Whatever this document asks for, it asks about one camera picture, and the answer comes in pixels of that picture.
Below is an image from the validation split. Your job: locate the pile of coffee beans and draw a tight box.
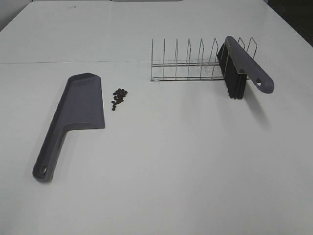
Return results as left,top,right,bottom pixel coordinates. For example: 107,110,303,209
111,88,128,111

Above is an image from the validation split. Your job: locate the grey plastic dustpan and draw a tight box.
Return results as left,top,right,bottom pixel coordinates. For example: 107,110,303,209
32,73,105,183

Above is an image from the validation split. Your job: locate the grey hand brush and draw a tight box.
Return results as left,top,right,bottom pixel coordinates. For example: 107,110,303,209
217,36,274,99

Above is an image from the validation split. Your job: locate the metal wire dish rack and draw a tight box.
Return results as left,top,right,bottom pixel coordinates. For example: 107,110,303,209
149,36,258,83

